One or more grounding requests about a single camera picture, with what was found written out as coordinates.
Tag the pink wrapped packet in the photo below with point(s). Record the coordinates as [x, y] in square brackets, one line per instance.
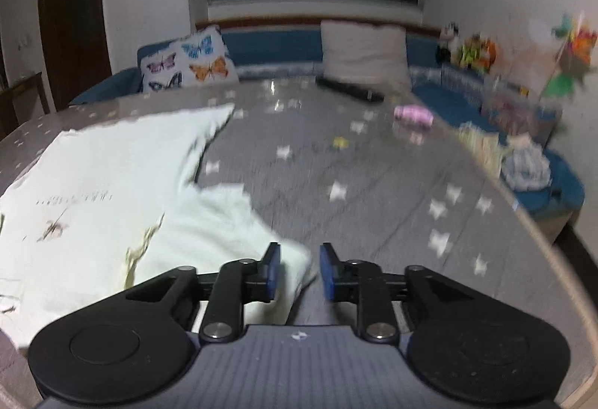
[414, 115]

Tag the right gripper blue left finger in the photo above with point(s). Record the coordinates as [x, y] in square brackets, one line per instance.
[270, 267]

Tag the blue bench sofa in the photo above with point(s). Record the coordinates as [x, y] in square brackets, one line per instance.
[455, 95]

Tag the wooden side table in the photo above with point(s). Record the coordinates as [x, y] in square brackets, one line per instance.
[21, 101]

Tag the clear plastic toy box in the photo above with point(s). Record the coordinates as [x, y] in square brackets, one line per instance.
[516, 110]

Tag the folded striped cloth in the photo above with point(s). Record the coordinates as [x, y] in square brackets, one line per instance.
[527, 169]

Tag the beige cushion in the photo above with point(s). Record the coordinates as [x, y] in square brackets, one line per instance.
[364, 54]

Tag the pale green t-shirt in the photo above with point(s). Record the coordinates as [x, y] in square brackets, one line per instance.
[107, 207]

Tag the black remote control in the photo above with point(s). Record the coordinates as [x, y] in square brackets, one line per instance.
[358, 92]

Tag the colourful paper pinwheel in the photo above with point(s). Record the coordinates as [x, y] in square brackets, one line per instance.
[573, 60]

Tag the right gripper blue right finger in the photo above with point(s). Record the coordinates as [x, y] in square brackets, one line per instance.
[329, 270]

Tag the butterfly print cushion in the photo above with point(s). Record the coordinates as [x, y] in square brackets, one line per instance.
[198, 60]

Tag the dark wooden door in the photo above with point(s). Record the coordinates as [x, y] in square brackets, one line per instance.
[74, 44]

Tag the brown bear plush toy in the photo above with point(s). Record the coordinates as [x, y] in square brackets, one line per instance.
[468, 55]

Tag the orange fox plush toy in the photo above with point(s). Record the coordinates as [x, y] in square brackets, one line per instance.
[487, 56]

